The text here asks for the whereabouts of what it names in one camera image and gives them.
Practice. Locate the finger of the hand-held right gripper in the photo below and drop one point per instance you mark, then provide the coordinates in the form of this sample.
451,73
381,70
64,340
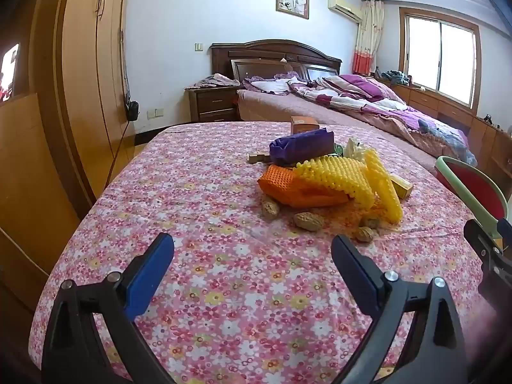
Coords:
482,242

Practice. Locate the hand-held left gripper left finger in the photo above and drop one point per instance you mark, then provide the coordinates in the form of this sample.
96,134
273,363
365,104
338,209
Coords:
148,272

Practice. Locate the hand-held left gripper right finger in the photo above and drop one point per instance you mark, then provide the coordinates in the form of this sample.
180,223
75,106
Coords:
356,272

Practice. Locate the small walnut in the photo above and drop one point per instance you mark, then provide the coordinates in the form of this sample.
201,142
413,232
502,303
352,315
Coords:
364,235

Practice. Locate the walnut shell piece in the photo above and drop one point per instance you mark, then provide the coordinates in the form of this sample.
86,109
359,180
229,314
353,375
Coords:
370,223

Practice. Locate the green rimmed red bin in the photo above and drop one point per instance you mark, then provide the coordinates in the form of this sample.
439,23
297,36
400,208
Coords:
472,184

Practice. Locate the large walnut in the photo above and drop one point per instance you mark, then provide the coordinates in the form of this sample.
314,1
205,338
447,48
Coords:
308,222

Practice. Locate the narrow yellow foam net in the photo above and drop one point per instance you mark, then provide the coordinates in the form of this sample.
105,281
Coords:
384,188

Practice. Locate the gold box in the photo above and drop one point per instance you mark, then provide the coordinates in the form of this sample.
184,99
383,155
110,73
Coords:
402,186

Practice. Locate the wide yellow foam net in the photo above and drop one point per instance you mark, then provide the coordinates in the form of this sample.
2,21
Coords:
332,172

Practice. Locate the orange foam net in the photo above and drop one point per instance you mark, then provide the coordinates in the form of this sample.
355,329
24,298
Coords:
280,184

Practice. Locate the cream foam net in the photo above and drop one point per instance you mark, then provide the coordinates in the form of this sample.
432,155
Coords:
354,148

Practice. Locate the purple foam net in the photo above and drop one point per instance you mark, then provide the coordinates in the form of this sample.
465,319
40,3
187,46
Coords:
300,146

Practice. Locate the small wooden block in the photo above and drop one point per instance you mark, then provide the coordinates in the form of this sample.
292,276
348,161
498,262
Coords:
258,159

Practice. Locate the orange cardboard box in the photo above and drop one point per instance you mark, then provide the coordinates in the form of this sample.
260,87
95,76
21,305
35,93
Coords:
304,124

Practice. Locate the blue plaid garment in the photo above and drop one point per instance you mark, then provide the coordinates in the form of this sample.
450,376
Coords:
452,140

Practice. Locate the small black object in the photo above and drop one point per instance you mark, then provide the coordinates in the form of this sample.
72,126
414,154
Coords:
488,119

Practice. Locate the long wooden cabinet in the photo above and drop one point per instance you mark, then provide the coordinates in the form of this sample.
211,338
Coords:
452,114

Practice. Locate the wooden side panel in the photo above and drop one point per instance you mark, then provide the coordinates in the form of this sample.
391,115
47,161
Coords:
36,192

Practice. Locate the black hanging bag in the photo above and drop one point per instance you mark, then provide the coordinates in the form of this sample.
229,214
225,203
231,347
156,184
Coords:
132,110

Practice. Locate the dark wooden nightstand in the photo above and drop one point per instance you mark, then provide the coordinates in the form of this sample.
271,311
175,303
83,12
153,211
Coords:
212,104

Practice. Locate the purple patchwork quilt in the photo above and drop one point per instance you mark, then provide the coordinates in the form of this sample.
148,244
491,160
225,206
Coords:
360,92

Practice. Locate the bed with purple quilt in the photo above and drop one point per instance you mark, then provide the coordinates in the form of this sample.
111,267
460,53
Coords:
280,106

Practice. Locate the blue green cloth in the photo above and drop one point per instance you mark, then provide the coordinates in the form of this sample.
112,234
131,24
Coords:
395,78

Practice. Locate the wooden framed window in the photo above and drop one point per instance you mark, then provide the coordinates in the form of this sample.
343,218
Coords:
440,56

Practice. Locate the pile of pale clothes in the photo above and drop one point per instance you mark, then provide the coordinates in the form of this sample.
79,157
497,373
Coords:
214,81

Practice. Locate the purple ruffled pillow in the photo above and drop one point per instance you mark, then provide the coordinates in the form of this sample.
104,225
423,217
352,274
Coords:
268,84

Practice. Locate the wooden wardrobe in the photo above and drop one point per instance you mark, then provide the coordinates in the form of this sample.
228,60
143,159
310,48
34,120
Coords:
88,68

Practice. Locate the patterned curtain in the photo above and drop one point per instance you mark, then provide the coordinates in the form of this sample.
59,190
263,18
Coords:
366,40

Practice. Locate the dark wooden headboard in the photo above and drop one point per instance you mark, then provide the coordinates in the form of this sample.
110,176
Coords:
260,54

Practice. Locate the lit screen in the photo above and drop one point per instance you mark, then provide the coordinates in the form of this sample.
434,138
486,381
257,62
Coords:
8,72

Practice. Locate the white air conditioner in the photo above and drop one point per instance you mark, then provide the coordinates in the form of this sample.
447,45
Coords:
344,8

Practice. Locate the white wall socket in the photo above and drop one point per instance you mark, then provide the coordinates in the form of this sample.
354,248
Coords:
155,112

